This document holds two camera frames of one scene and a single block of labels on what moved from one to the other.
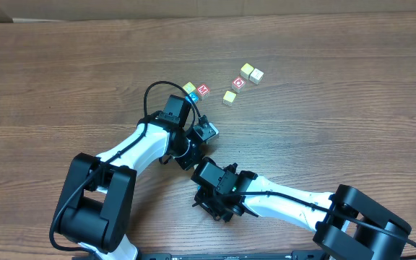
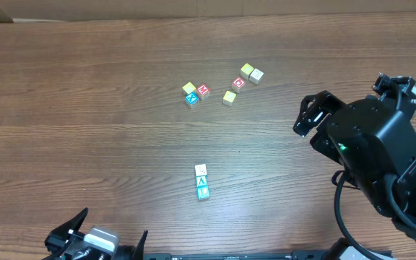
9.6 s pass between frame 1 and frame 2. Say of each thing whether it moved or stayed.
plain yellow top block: stayed
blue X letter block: stayed
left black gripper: moved
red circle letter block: stayed
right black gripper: moved
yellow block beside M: stayed
